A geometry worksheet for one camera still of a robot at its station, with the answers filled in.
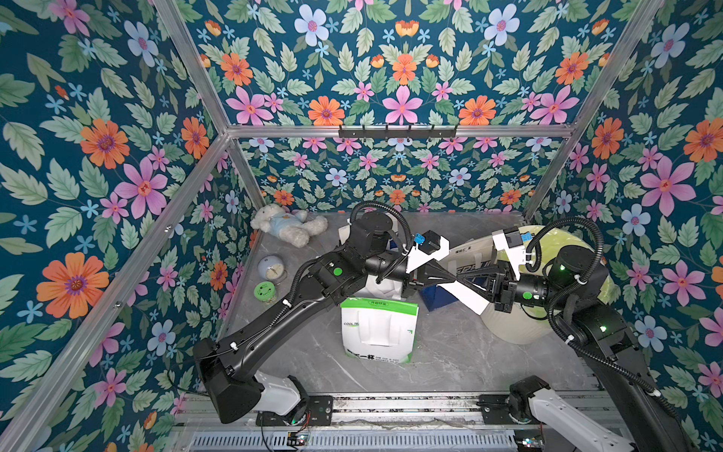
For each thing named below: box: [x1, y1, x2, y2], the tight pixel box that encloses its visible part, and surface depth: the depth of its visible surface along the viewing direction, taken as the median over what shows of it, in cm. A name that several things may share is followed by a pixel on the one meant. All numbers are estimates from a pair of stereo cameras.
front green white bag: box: [339, 297, 420, 364], surface depth 72 cm
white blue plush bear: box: [250, 203, 329, 248], surface depth 106 cm
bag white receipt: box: [435, 280, 490, 316], surface depth 56 cm
